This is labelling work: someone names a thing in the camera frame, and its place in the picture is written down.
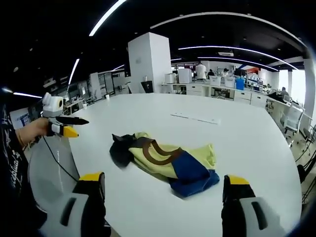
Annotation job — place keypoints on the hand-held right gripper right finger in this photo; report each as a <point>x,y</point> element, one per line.
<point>243,212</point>

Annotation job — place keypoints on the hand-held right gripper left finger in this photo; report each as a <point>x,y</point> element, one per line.
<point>84,212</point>

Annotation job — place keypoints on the yellow blue brown garment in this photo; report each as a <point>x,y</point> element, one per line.
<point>170,163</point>

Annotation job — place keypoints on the black office chair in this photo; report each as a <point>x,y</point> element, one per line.
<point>306,172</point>

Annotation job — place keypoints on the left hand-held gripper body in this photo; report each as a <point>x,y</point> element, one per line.
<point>53,105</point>

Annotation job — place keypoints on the clear template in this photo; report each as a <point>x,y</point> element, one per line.
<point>195,118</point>

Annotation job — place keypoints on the long ceiling light strip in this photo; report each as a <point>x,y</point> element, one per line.
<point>106,17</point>

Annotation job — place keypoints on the white storage bin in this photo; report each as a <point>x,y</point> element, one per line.
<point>215,81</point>
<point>229,82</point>

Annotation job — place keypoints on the white office chair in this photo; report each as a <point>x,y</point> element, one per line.
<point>293,118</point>

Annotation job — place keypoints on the person's left hand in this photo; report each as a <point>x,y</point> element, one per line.
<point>35,129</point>

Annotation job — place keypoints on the blue storage bin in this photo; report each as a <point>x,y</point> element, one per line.
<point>240,84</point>

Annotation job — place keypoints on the white cabinet counter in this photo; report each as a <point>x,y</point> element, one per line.
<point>222,93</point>

